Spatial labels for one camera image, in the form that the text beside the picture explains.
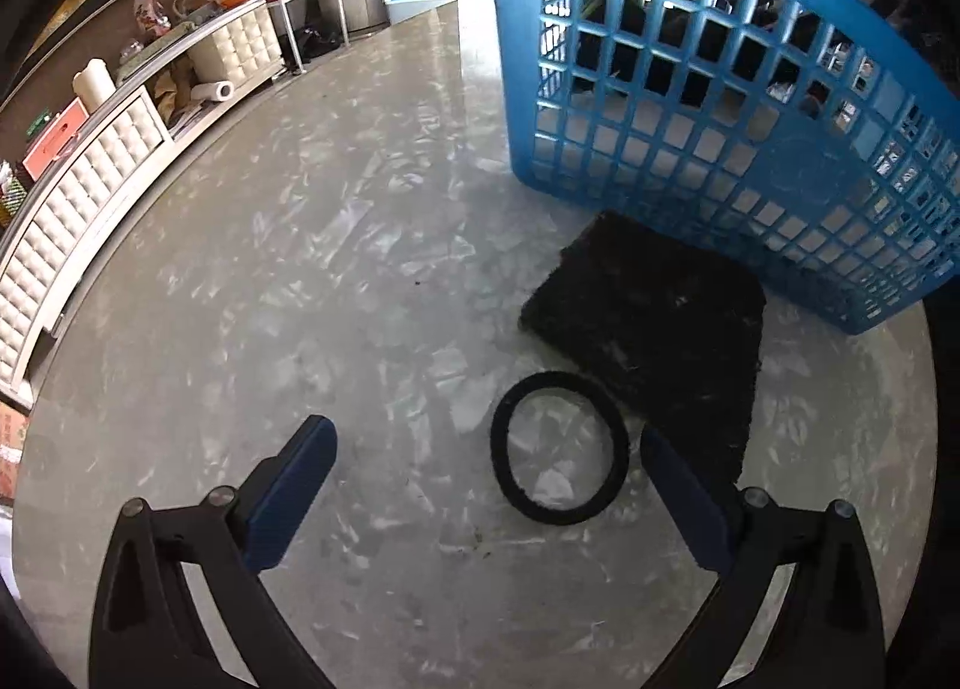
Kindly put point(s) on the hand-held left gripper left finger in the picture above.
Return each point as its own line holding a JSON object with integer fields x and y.
{"x": 292, "y": 490}

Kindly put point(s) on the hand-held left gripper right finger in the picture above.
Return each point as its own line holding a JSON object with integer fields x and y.
{"x": 686, "y": 501}

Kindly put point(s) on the black sponge pad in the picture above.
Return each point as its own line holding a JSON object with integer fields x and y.
{"x": 652, "y": 314}

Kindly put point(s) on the black plush cloth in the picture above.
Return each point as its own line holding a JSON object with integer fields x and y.
{"x": 664, "y": 70}

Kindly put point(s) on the blue plastic basket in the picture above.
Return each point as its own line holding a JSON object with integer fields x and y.
{"x": 825, "y": 6}

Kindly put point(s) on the orange printed cardboard box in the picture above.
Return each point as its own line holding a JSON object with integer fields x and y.
{"x": 9, "y": 449}

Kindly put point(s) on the white tufted TV cabinet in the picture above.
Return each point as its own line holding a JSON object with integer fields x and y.
{"x": 97, "y": 186}

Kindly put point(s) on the white paper roll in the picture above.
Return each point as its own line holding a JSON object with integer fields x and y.
{"x": 212, "y": 91}

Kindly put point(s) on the brown paper bag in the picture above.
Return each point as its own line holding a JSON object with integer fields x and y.
{"x": 169, "y": 92}

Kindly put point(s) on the orange drawer box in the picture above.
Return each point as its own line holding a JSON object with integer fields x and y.
{"x": 56, "y": 137}

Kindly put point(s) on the white plastic jug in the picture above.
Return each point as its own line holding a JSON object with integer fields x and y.
{"x": 94, "y": 85}

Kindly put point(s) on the green tray mat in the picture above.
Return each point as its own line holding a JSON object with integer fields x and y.
{"x": 154, "y": 50}

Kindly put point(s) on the small woven basket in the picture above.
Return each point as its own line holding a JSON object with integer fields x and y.
{"x": 193, "y": 5}

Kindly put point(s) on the patterned snack bag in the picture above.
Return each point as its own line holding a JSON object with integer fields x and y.
{"x": 152, "y": 14}

